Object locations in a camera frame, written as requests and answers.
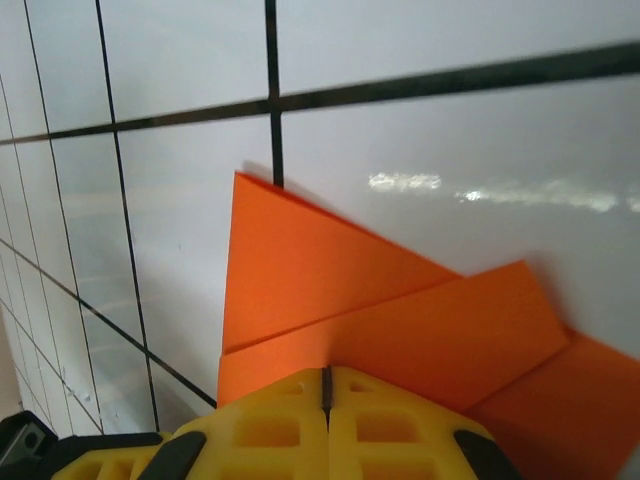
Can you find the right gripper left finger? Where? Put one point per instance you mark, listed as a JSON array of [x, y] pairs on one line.
[[250, 435]]

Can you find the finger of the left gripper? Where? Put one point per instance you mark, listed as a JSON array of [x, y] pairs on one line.
[[100, 465]]

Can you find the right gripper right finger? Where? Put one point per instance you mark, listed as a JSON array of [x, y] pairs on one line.
[[400, 440]]

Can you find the orange paper sheet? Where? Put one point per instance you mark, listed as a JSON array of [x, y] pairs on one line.
[[350, 300]]

